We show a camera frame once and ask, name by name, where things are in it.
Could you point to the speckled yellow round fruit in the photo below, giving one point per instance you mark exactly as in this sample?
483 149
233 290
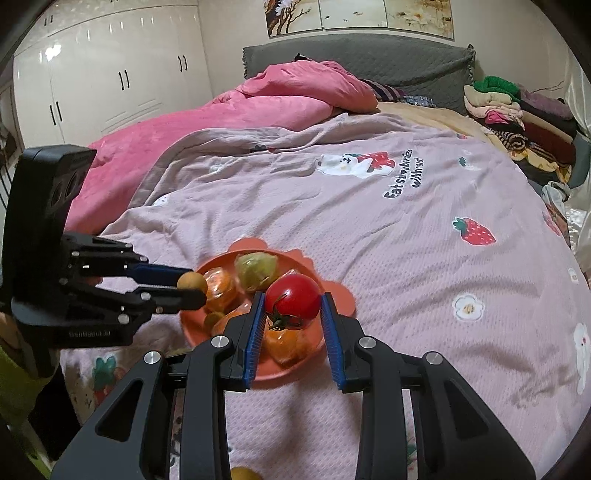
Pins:
242 474

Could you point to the strawberry printed pink blanket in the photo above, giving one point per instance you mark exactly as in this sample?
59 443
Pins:
369 277

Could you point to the striped dark cloth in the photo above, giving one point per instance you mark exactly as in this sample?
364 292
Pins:
388 91

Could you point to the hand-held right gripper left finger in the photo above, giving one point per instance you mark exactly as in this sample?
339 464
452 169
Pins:
251 341

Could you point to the glossy white wardrobe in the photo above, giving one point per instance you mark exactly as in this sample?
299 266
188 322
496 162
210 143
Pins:
115 55

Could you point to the grey padded headboard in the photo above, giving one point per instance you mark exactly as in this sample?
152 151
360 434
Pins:
346 55

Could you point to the floral wall painting panel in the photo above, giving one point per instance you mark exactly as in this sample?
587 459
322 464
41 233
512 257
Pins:
420 16
353 14
291 16

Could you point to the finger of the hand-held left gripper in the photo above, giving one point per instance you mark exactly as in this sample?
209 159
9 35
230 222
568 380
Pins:
157 274
175 301

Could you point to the red tomato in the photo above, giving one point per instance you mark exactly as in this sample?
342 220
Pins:
295 295

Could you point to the orange plastic plate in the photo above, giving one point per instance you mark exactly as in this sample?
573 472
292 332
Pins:
286 371

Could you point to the plain pink fleece blanket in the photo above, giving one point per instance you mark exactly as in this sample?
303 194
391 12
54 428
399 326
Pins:
184 138

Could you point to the beige bed sheet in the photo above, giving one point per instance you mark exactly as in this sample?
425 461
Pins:
438 120

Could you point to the pile of folded clothes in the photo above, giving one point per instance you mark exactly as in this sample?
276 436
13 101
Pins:
531 129

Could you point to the small brown round fruit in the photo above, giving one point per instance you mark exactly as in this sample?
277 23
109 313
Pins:
214 319

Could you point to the large orange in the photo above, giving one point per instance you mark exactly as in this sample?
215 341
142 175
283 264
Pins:
288 346

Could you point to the person's left hand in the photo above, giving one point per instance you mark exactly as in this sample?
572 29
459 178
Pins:
90 281

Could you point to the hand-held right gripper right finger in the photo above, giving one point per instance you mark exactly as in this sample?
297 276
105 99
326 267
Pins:
331 346

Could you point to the light green fruit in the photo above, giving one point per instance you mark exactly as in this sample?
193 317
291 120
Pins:
256 271

